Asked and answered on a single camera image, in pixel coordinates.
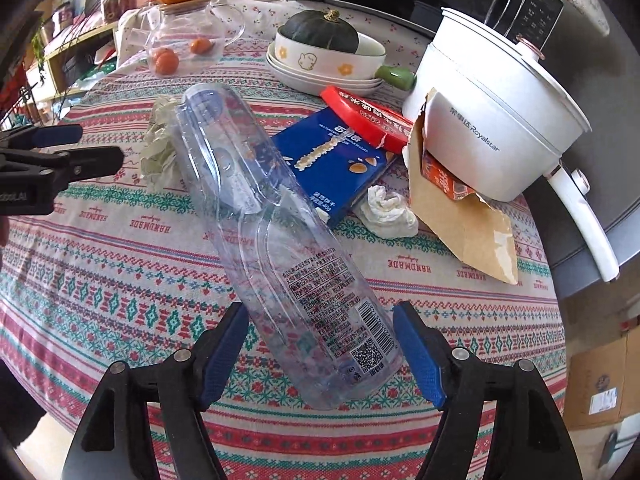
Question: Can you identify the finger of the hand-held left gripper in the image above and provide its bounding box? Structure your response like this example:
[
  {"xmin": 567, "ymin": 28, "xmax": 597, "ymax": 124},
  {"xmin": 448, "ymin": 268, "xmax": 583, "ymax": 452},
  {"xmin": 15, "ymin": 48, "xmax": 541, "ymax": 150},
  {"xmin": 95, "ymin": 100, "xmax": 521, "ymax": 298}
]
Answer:
[
  {"xmin": 49, "ymin": 145, "xmax": 125, "ymax": 181},
  {"xmin": 0, "ymin": 123, "xmax": 84, "ymax": 153}
]

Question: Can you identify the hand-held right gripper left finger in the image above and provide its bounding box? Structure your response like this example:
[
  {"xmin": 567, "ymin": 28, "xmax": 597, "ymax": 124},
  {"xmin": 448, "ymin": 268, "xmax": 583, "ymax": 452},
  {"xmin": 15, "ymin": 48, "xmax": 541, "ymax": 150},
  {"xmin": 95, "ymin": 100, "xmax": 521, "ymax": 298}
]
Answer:
[{"xmin": 60, "ymin": 301, "xmax": 250, "ymax": 480}]

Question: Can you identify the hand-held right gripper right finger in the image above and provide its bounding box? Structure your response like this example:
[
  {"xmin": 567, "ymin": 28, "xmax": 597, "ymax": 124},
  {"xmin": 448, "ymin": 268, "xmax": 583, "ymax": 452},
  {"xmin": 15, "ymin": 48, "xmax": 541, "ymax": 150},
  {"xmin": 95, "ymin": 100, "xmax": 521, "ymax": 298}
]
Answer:
[{"xmin": 392, "ymin": 301, "xmax": 584, "ymax": 480}]

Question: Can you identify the clear plastic bottle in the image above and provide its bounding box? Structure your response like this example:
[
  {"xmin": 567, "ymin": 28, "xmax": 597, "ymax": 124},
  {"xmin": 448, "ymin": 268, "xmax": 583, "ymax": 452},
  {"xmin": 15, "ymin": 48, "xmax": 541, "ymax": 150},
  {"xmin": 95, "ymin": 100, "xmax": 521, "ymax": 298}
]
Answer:
[{"xmin": 174, "ymin": 82, "xmax": 404, "ymax": 409}]

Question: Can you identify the crumpled pale wrapper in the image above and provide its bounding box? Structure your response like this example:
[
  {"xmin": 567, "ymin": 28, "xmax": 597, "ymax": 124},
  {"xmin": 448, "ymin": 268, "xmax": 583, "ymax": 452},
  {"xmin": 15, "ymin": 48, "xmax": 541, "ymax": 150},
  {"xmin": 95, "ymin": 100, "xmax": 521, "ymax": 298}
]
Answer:
[{"xmin": 139, "ymin": 95, "xmax": 187, "ymax": 194}]

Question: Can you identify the wooden shelf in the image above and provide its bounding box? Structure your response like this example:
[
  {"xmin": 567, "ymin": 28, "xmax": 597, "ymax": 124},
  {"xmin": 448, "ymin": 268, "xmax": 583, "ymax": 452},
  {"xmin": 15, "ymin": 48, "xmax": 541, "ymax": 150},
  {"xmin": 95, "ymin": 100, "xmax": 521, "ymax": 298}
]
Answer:
[{"xmin": 39, "ymin": 7, "xmax": 122, "ymax": 88}]

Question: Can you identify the patterned woven tablecloth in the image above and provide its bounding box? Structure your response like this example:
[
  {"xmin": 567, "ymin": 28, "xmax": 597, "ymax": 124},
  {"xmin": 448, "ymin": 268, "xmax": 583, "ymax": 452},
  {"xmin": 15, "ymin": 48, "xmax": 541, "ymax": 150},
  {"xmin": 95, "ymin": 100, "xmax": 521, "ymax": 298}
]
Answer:
[{"xmin": 0, "ymin": 42, "xmax": 568, "ymax": 480}]

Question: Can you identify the torn brown cardboard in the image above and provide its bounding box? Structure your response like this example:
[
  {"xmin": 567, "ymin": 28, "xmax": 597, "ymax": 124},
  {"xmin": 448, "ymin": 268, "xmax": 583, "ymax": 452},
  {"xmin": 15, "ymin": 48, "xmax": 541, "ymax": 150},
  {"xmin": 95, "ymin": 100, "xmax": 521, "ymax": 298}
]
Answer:
[{"xmin": 402, "ymin": 87, "xmax": 521, "ymax": 286}]

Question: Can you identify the crumpled white tissue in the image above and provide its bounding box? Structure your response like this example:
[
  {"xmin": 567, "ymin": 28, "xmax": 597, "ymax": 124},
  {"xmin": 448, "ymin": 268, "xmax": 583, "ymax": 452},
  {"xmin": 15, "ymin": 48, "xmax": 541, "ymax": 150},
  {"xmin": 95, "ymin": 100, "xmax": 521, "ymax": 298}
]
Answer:
[{"xmin": 357, "ymin": 184, "xmax": 419, "ymax": 239}]

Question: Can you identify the glass teapot with bamboo lid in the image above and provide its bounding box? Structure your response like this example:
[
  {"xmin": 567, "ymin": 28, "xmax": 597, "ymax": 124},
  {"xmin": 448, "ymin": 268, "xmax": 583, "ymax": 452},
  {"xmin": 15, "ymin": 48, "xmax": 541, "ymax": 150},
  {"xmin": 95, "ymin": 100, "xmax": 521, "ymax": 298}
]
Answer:
[{"xmin": 146, "ymin": 0, "xmax": 247, "ymax": 77}]

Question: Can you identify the brown cardboard box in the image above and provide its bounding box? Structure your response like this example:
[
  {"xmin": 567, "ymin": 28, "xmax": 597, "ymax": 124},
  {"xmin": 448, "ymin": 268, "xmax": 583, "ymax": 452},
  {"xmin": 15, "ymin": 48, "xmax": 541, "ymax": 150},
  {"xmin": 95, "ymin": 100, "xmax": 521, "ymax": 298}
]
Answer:
[{"xmin": 564, "ymin": 331, "xmax": 640, "ymax": 432}]

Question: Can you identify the blue biscuit box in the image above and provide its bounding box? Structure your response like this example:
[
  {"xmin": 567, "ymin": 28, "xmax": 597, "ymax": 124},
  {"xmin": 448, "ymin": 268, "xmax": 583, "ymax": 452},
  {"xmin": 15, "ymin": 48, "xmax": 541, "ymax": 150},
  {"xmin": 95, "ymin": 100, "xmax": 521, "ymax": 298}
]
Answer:
[{"xmin": 271, "ymin": 109, "xmax": 399, "ymax": 227}]

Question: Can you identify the stack of white bowls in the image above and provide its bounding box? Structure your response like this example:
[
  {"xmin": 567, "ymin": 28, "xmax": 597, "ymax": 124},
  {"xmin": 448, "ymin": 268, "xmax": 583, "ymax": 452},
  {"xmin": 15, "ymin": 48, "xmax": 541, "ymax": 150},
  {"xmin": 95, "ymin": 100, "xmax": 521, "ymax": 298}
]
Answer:
[{"xmin": 265, "ymin": 41, "xmax": 387, "ymax": 97}]

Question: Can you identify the grey refrigerator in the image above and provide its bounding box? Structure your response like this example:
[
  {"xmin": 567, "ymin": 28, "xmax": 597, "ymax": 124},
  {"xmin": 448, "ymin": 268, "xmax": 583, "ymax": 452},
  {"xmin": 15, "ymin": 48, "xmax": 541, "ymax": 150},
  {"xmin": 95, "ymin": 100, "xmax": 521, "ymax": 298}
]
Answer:
[{"xmin": 547, "ymin": 50, "xmax": 640, "ymax": 307}]

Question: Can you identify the white flower print bowl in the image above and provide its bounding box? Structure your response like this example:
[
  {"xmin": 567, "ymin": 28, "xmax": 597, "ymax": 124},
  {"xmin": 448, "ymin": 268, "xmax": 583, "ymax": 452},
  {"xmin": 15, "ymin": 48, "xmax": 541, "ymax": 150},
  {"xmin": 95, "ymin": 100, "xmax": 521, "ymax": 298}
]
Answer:
[{"xmin": 274, "ymin": 29, "xmax": 389, "ymax": 82}]

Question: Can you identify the white electric cooking pot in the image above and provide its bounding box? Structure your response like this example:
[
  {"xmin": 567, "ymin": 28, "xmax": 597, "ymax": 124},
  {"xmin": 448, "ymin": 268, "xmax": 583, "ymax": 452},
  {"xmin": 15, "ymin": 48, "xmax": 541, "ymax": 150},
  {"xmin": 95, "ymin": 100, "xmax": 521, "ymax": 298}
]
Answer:
[{"xmin": 400, "ymin": 7, "xmax": 624, "ymax": 282}]

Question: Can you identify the red box lid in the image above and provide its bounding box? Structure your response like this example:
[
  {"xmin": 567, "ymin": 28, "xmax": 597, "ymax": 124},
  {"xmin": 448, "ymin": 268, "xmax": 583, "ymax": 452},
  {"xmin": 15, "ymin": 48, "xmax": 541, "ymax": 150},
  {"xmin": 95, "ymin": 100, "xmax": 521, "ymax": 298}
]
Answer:
[{"xmin": 319, "ymin": 85, "xmax": 417, "ymax": 154}]

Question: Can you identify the green kabocha squash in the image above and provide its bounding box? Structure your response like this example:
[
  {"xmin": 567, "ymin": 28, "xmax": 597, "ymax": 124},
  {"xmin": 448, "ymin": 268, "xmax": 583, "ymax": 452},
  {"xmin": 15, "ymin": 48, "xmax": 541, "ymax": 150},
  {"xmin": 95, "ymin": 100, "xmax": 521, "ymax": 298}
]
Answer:
[{"xmin": 284, "ymin": 8, "xmax": 360, "ymax": 56}]

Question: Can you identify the green ceramic handle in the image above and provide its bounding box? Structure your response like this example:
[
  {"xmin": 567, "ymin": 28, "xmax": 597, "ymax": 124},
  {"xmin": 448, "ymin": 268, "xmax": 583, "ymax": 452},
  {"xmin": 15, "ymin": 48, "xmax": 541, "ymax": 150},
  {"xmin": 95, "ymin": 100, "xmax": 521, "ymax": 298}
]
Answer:
[{"xmin": 375, "ymin": 64, "xmax": 419, "ymax": 92}]

